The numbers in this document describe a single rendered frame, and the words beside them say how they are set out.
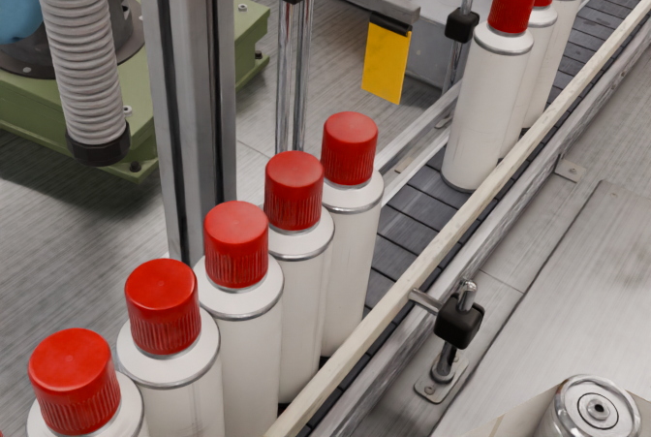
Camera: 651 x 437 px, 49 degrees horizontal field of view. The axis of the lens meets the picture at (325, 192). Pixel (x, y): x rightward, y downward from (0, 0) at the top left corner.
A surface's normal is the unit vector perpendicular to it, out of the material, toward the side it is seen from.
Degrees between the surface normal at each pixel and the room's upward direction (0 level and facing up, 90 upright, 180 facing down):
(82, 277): 0
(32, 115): 90
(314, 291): 90
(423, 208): 0
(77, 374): 2
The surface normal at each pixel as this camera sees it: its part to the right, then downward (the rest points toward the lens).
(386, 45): -0.58, 0.51
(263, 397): 0.68, 0.53
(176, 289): 0.04, -0.75
